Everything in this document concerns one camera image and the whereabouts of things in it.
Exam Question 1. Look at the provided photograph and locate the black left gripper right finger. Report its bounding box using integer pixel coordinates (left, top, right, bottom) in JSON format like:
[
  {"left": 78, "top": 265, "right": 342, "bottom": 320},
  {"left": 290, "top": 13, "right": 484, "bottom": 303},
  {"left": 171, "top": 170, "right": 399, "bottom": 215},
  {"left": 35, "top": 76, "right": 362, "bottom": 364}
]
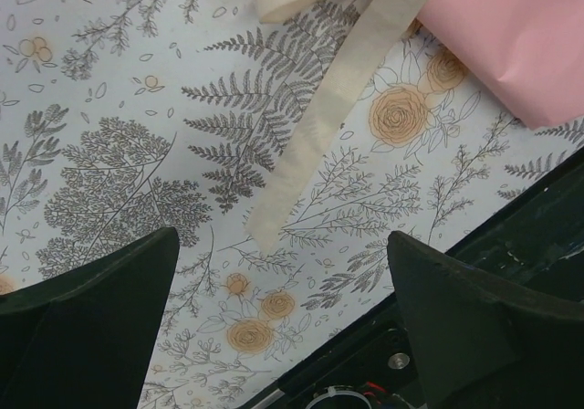
[{"left": 387, "top": 231, "right": 583, "bottom": 408}]

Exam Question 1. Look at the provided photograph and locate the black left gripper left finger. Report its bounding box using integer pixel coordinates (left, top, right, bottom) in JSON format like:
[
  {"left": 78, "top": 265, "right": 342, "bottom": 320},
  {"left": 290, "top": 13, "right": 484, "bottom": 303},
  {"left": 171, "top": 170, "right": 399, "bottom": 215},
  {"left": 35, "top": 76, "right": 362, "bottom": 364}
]
[{"left": 1, "top": 227, "right": 180, "bottom": 408}]

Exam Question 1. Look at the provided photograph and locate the pink wrapping paper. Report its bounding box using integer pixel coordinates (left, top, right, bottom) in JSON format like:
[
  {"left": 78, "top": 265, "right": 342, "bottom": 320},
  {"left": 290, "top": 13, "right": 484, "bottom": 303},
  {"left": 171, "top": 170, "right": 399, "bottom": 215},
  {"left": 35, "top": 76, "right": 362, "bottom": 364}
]
[{"left": 418, "top": 0, "right": 583, "bottom": 129}]

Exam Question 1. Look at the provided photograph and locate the cream ribbon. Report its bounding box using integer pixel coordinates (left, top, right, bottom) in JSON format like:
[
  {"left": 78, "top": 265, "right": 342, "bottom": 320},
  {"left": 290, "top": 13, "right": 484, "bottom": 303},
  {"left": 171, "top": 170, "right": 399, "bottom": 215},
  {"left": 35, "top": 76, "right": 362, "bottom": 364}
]
[{"left": 245, "top": 0, "right": 428, "bottom": 254}]

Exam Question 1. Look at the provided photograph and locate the floral patterned table mat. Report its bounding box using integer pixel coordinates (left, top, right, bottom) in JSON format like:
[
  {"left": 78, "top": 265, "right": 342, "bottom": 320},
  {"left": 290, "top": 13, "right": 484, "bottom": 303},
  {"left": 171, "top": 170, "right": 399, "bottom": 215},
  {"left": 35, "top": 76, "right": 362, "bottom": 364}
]
[{"left": 1, "top": 0, "right": 583, "bottom": 408}]

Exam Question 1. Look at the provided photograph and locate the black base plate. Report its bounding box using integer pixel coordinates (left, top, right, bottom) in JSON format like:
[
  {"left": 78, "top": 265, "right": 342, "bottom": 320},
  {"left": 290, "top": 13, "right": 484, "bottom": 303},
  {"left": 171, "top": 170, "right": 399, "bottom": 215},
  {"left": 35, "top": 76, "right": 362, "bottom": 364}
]
[{"left": 249, "top": 152, "right": 583, "bottom": 408}]

